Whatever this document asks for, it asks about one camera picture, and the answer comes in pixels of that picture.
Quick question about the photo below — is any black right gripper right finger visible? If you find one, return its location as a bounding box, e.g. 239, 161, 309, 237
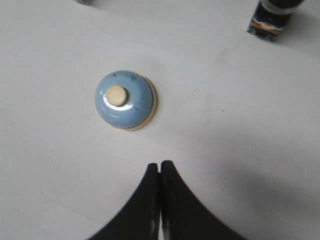
160, 160, 244, 240

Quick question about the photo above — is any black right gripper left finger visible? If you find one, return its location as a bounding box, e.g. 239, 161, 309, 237
90, 163, 160, 240

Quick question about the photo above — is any blue and cream call bell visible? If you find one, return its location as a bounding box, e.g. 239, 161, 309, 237
94, 70, 158, 130

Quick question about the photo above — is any black rotary selector switch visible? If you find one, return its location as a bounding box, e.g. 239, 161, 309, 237
247, 0, 304, 42

